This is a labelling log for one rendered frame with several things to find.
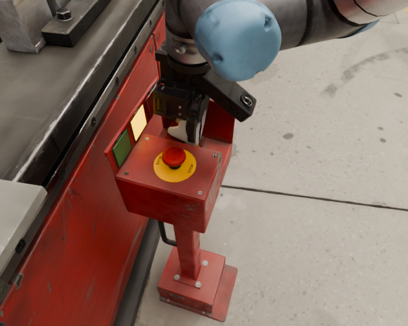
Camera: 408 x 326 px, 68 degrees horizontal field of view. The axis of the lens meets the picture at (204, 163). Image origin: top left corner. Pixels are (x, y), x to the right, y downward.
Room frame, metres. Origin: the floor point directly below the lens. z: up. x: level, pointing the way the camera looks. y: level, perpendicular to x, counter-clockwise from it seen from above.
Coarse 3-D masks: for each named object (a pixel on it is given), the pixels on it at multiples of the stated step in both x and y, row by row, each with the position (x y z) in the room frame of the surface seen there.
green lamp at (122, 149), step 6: (126, 132) 0.35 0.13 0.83; (120, 138) 0.33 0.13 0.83; (126, 138) 0.34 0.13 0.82; (120, 144) 0.33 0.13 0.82; (126, 144) 0.34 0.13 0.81; (114, 150) 0.31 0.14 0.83; (120, 150) 0.32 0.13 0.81; (126, 150) 0.33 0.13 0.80; (120, 156) 0.32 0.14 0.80; (120, 162) 0.31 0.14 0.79
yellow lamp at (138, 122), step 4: (140, 108) 0.40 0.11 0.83; (140, 112) 0.40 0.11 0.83; (136, 116) 0.38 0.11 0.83; (140, 116) 0.39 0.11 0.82; (144, 116) 0.41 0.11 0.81; (132, 120) 0.37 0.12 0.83; (136, 120) 0.38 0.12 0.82; (140, 120) 0.39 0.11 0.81; (144, 120) 0.41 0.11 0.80; (132, 124) 0.37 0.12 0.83; (136, 124) 0.38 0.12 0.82; (140, 124) 0.39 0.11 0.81; (144, 124) 0.40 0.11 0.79; (136, 128) 0.38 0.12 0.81; (140, 128) 0.39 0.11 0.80; (136, 132) 0.37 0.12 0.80; (140, 132) 0.38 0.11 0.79; (136, 136) 0.37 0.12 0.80
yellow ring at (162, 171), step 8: (160, 160) 0.33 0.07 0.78; (192, 160) 0.33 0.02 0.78; (160, 168) 0.31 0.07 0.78; (168, 168) 0.31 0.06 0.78; (184, 168) 0.31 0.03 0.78; (192, 168) 0.31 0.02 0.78; (160, 176) 0.29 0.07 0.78; (168, 176) 0.29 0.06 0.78; (176, 176) 0.29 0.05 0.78; (184, 176) 0.29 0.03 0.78
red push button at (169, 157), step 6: (168, 150) 0.33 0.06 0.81; (174, 150) 0.33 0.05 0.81; (180, 150) 0.33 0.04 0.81; (162, 156) 0.32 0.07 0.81; (168, 156) 0.31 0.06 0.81; (174, 156) 0.31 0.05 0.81; (180, 156) 0.31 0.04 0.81; (168, 162) 0.30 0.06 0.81; (174, 162) 0.30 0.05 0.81; (180, 162) 0.30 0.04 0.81; (174, 168) 0.31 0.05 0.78
